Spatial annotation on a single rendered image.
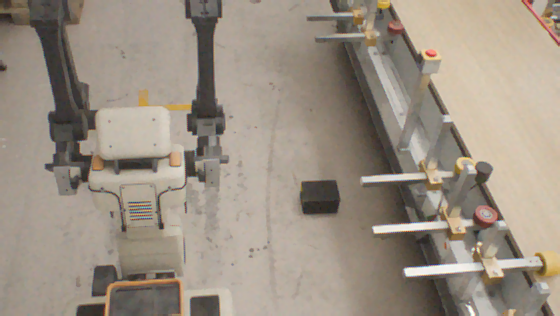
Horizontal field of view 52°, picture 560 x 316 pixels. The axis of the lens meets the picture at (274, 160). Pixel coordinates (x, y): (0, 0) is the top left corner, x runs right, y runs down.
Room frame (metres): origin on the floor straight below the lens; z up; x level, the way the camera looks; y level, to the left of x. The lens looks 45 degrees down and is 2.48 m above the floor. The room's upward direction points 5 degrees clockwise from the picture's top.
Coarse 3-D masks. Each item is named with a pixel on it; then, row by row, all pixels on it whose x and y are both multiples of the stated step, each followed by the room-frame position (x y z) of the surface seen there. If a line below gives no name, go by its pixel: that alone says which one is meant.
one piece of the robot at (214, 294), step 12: (204, 288) 1.04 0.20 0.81; (216, 288) 1.04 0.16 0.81; (228, 288) 1.05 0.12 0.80; (72, 300) 0.95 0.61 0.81; (84, 300) 0.95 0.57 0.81; (96, 300) 0.96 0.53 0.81; (192, 300) 0.99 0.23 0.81; (204, 300) 0.99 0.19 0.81; (216, 300) 0.99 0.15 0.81; (228, 300) 1.00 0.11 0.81; (72, 312) 0.91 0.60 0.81; (84, 312) 0.91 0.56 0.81; (96, 312) 0.92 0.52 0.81; (192, 312) 0.94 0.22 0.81; (204, 312) 0.95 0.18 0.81; (216, 312) 0.95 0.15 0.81; (228, 312) 0.95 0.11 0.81
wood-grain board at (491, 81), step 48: (432, 0) 2.90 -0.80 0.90; (480, 0) 2.94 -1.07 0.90; (432, 48) 2.43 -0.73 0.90; (480, 48) 2.46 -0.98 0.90; (528, 48) 2.50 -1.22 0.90; (480, 96) 2.07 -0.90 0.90; (528, 96) 2.10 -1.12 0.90; (480, 144) 1.75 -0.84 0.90; (528, 144) 1.78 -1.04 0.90; (528, 192) 1.50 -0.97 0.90; (528, 240) 1.27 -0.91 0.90
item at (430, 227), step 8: (400, 224) 1.33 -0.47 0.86; (408, 224) 1.34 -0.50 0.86; (416, 224) 1.34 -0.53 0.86; (424, 224) 1.34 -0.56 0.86; (432, 224) 1.34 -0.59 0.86; (440, 224) 1.35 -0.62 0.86; (464, 224) 1.36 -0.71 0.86; (472, 224) 1.36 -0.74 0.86; (376, 232) 1.29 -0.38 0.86; (384, 232) 1.29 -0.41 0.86; (392, 232) 1.30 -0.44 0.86; (400, 232) 1.30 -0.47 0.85; (408, 232) 1.31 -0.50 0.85; (416, 232) 1.31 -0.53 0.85; (424, 232) 1.32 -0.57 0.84; (432, 232) 1.33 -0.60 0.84; (440, 232) 1.33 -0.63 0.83
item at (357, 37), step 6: (318, 36) 2.53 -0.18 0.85; (324, 36) 2.53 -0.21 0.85; (330, 36) 2.54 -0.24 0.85; (336, 36) 2.54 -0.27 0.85; (342, 36) 2.55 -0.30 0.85; (348, 36) 2.55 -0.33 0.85; (354, 36) 2.56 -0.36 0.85; (360, 36) 2.56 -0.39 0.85; (378, 36) 2.58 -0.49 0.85; (384, 36) 2.58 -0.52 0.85; (390, 36) 2.59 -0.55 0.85; (396, 36) 2.59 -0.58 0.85; (318, 42) 2.52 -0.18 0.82; (324, 42) 2.52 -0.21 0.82
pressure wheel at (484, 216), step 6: (480, 210) 1.39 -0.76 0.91; (486, 210) 1.39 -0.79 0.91; (492, 210) 1.39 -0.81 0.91; (474, 216) 1.37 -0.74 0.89; (480, 216) 1.36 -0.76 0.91; (486, 216) 1.37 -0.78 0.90; (492, 216) 1.37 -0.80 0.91; (480, 222) 1.34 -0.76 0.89; (486, 222) 1.34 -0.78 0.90; (492, 222) 1.34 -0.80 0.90
